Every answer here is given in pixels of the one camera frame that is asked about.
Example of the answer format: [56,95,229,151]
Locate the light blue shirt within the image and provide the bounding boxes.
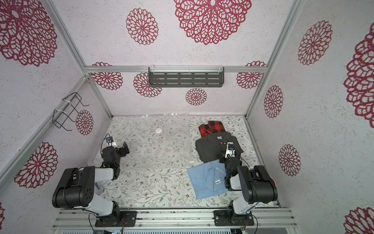
[188,160,228,200]

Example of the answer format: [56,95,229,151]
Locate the dark grey shirt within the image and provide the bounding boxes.
[195,132,243,163]

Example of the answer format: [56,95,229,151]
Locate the clear plastic vacuum bag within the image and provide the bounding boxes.
[93,113,196,168]

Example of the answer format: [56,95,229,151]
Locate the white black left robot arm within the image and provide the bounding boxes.
[52,141,130,227]

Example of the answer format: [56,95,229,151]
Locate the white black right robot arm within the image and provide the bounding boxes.
[214,156,278,227]

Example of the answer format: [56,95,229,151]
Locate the red black plaid shirt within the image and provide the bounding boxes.
[199,121,226,137]

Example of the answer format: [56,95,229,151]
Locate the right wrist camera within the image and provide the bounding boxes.
[225,142,236,159]

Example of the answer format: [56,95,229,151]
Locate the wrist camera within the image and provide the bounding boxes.
[225,142,236,159]
[105,136,114,147]

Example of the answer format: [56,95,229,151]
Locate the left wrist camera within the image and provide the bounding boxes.
[105,136,114,147]

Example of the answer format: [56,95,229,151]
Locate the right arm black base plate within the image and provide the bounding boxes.
[213,210,255,226]

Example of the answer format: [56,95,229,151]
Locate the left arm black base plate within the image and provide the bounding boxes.
[94,211,137,228]

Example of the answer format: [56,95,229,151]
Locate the black wire wall rack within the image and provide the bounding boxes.
[52,92,89,132]

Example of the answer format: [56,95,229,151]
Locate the aluminium mounting rail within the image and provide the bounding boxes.
[51,208,298,231]

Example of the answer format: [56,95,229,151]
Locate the dark grey wall shelf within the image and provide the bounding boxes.
[148,67,225,88]

